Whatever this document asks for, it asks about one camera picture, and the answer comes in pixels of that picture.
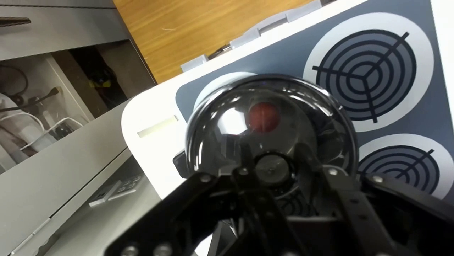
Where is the orange toy food piece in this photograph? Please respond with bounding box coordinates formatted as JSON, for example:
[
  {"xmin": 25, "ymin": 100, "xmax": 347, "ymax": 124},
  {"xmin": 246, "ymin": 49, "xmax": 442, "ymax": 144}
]
[{"xmin": 248, "ymin": 100, "xmax": 283, "ymax": 135}]

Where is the white cable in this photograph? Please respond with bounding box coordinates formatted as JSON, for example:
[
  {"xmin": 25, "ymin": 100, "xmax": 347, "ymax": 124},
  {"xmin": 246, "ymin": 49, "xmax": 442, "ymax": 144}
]
[{"xmin": 0, "ymin": 91, "xmax": 86, "ymax": 154}]

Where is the black glass pot lid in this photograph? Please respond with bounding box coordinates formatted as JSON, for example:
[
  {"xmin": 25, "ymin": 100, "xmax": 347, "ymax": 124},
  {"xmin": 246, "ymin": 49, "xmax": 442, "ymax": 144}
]
[{"xmin": 185, "ymin": 74, "xmax": 361, "ymax": 191}]

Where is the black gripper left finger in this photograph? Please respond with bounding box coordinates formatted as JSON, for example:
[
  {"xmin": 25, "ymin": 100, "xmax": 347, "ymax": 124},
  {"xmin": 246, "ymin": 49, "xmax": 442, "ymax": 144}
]
[{"xmin": 104, "ymin": 165, "xmax": 252, "ymax": 256}]

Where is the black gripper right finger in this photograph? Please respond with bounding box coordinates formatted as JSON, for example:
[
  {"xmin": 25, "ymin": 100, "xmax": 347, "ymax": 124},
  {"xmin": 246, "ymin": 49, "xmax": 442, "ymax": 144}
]
[{"xmin": 296, "ymin": 144, "xmax": 454, "ymax": 256}]

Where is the grey metal cabinet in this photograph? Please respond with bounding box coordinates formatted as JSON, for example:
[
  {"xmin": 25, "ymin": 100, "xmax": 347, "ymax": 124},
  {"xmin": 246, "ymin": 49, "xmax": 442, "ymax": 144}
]
[{"xmin": 0, "ymin": 0, "xmax": 161, "ymax": 256}]

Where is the grey stove knob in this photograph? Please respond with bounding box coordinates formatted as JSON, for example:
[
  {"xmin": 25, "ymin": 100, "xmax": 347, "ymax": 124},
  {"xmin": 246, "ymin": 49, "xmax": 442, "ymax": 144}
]
[
  {"xmin": 229, "ymin": 27, "xmax": 262, "ymax": 50},
  {"xmin": 287, "ymin": 0, "xmax": 333, "ymax": 22},
  {"xmin": 181, "ymin": 53, "xmax": 211, "ymax": 74},
  {"xmin": 257, "ymin": 12, "xmax": 292, "ymax": 36}
]

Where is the white toy kitchen playset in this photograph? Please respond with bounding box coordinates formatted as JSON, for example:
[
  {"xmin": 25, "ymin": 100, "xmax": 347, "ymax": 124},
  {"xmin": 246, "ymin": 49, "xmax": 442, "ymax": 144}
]
[{"xmin": 120, "ymin": 0, "xmax": 454, "ymax": 256}]

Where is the grey toy stove top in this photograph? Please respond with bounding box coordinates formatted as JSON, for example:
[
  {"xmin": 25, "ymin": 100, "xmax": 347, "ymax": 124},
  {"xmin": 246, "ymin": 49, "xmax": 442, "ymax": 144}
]
[{"xmin": 175, "ymin": 0, "xmax": 449, "ymax": 201}]

